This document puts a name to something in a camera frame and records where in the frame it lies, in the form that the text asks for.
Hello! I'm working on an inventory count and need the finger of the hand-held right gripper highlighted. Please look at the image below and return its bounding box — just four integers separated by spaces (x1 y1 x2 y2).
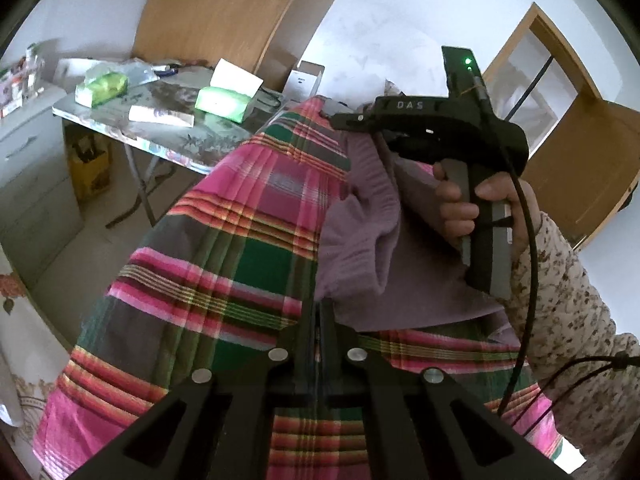
327 109 381 133

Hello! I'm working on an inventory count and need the person's right forearm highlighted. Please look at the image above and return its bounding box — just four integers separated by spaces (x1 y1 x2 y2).
500 212 640 480

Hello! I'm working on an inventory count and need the white drawer cabinet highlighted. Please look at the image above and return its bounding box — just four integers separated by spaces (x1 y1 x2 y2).
0 85 86 291

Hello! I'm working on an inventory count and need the white cardboard box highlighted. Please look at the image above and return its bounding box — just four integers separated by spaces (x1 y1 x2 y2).
285 60 326 103

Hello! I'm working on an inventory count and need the black hose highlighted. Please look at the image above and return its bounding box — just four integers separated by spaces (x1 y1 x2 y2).
505 55 556 121

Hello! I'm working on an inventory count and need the wooden door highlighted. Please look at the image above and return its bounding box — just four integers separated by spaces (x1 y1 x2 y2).
517 97 640 253

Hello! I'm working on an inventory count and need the folding table with printed top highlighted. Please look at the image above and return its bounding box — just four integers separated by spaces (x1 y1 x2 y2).
52 62 286 226

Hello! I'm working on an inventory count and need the yellow box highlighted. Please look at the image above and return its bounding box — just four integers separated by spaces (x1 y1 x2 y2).
67 137 113 201

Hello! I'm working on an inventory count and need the green tissue box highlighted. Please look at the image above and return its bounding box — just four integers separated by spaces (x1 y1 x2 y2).
194 58 265 123

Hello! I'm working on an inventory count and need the purple garment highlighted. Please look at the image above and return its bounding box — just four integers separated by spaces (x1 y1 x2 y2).
315 130 521 346

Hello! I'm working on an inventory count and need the person's right hand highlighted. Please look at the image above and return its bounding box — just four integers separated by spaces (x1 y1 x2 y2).
432 164 545 262

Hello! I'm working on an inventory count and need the wooden door frame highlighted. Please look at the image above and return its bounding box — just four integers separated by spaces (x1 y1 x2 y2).
480 2 603 126

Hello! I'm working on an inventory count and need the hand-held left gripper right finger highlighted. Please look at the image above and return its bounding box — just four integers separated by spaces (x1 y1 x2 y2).
321 302 576 480

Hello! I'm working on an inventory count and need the wooden wardrobe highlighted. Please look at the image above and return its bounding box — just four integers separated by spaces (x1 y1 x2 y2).
132 0 366 93

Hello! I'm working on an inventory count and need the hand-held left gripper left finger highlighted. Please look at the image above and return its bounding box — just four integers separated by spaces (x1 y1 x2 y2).
65 302 321 480

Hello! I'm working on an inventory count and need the green tissue pack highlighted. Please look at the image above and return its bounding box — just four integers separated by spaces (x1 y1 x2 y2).
75 62 128 108

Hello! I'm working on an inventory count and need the white cream tube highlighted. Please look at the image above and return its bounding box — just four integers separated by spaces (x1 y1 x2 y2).
127 105 196 128

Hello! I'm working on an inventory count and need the pile of small boxes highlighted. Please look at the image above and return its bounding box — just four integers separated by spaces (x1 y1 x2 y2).
0 42 46 118

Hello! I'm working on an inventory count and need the pink green plaid blanket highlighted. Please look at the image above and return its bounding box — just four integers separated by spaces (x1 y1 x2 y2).
32 95 586 480

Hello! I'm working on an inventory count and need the clear plastic bag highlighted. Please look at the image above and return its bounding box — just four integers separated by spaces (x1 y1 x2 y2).
82 57 158 86

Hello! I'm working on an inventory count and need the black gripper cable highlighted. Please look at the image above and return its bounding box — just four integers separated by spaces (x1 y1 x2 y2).
475 72 538 418
525 352 640 436

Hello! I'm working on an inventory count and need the white floral cloth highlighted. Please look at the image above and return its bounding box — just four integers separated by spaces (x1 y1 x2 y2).
0 250 71 428

